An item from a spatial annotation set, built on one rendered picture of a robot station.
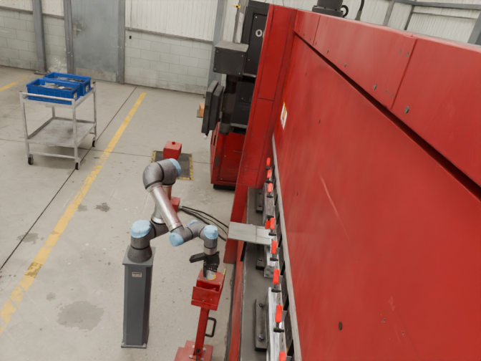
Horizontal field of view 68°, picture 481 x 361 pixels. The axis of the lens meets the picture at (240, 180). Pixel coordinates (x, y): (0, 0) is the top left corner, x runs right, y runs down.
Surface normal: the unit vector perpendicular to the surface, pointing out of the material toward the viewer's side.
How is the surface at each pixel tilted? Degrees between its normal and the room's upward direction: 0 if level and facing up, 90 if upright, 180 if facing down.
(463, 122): 90
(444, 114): 90
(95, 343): 0
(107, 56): 90
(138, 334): 90
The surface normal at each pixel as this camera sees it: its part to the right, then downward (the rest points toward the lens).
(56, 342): 0.17, -0.88
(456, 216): -0.99, -0.17
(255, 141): -0.04, 0.45
